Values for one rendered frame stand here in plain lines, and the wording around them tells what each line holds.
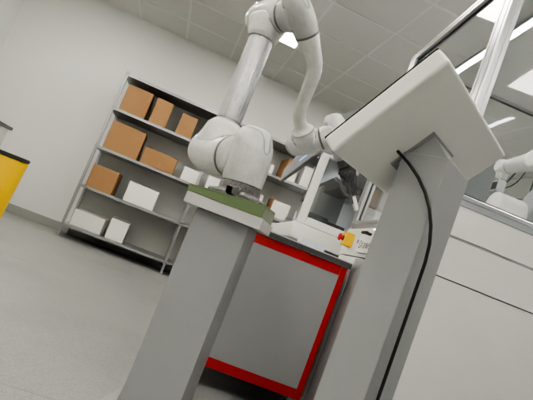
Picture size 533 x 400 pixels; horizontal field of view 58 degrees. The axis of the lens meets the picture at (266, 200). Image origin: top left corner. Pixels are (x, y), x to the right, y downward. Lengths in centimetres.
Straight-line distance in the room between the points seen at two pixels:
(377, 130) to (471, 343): 93
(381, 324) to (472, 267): 70
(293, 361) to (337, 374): 114
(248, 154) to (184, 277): 48
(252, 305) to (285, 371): 33
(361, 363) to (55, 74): 580
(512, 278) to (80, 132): 535
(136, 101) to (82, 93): 83
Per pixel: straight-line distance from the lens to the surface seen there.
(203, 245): 167
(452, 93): 119
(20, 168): 403
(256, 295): 226
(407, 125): 118
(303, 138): 218
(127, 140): 583
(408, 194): 121
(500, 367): 190
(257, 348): 230
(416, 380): 177
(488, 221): 183
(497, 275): 184
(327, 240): 300
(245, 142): 172
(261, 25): 204
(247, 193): 170
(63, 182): 632
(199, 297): 167
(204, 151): 186
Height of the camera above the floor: 66
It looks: 6 degrees up
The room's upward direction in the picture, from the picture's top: 21 degrees clockwise
